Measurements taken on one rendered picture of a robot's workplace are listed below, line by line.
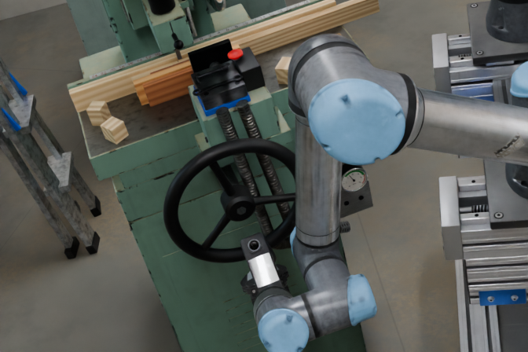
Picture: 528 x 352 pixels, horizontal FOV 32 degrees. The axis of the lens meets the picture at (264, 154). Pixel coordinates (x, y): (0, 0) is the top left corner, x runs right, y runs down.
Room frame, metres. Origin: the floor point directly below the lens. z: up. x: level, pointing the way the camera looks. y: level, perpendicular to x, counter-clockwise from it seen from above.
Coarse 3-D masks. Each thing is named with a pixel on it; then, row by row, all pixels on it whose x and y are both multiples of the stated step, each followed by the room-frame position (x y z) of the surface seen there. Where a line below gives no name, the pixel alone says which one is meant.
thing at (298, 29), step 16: (352, 0) 1.73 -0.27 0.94; (368, 0) 1.72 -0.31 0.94; (304, 16) 1.72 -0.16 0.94; (320, 16) 1.70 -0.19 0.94; (336, 16) 1.71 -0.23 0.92; (352, 16) 1.71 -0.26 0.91; (272, 32) 1.69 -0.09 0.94; (288, 32) 1.69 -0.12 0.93; (304, 32) 1.70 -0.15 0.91; (240, 48) 1.68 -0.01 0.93; (256, 48) 1.68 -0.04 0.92; (272, 48) 1.69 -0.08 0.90
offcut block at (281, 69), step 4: (280, 60) 1.58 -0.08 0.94; (284, 60) 1.57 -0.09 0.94; (288, 60) 1.57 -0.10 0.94; (280, 64) 1.56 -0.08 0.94; (284, 64) 1.56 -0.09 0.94; (288, 64) 1.55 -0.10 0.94; (276, 68) 1.55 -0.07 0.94; (280, 68) 1.55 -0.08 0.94; (284, 68) 1.54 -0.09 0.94; (276, 72) 1.55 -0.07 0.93; (280, 72) 1.55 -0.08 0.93; (284, 72) 1.54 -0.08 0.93; (280, 76) 1.55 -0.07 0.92; (284, 76) 1.54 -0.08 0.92; (280, 80) 1.55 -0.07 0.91; (284, 80) 1.55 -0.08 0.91
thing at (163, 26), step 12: (144, 0) 1.73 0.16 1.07; (168, 12) 1.66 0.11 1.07; (180, 12) 1.64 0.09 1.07; (156, 24) 1.62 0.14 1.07; (168, 24) 1.62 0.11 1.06; (180, 24) 1.63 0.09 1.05; (156, 36) 1.62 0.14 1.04; (168, 36) 1.62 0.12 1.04; (180, 36) 1.62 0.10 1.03; (168, 48) 1.62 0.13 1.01
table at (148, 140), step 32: (320, 32) 1.70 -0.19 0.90; (128, 96) 1.66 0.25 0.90; (96, 128) 1.58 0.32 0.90; (128, 128) 1.54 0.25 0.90; (160, 128) 1.51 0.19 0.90; (192, 128) 1.50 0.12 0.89; (288, 128) 1.44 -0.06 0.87; (96, 160) 1.48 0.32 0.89; (128, 160) 1.49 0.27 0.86; (224, 160) 1.42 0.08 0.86
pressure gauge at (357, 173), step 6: (342, 168) 1.50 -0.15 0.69; (348, 168) 1.49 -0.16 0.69; (354, 168) 1.48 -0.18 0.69; (360, 168) 1.48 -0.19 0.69; (342, 174) 1.48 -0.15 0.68; (354, 174) 1.48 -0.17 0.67; (360, 174) 1.48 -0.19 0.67; (366, 174) 1.48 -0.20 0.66; (342, 180) 1.47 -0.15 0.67; (348, 180) 1.48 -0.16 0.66; (360, 180) 1.48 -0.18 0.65; (366, 180) 1.48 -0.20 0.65; (342, 186) 1.47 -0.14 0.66; (348, 186) 1.48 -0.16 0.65; (354, 186) 1.48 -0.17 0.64; (360, 186) 1.48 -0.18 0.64
